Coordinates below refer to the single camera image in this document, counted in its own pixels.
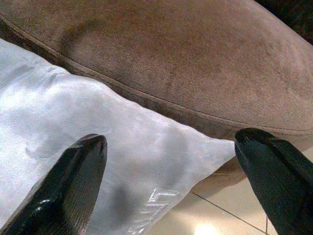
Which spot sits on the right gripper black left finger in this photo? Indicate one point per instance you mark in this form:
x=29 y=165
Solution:
x=66 y=191

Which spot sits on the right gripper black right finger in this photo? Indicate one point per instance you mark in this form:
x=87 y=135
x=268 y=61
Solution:
x=281 y=183

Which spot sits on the light grey pillow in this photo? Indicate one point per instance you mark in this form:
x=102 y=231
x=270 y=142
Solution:
x=61 y=110

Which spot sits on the brown round suede sofa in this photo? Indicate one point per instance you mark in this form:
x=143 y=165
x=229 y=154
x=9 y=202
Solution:
x=195 y=73

